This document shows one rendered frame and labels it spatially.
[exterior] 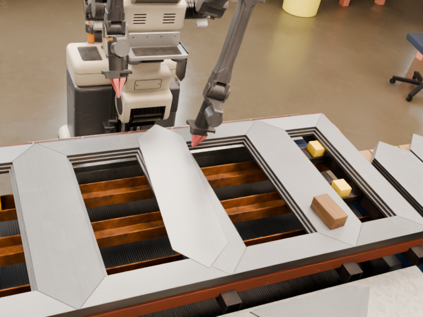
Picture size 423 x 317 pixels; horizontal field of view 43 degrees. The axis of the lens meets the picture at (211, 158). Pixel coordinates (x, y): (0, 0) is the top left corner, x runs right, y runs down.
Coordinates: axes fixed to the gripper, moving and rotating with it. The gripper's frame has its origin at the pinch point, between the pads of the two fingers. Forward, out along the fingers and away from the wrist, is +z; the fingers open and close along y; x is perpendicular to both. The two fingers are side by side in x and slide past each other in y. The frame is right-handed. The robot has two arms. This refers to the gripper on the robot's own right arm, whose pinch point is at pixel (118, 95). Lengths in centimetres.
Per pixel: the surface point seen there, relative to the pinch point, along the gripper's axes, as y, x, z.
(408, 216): 88, -58, 42
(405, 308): 69, -79, 64
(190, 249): 6, -54, 41
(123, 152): -0.8, -6.5, 20.2
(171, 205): 6.7, -36.4, 33.0
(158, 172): 7.9, -20.4, 25.4
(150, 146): 9.2, -7.2, 19.0
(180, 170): 16.0, -20.9, 25.6
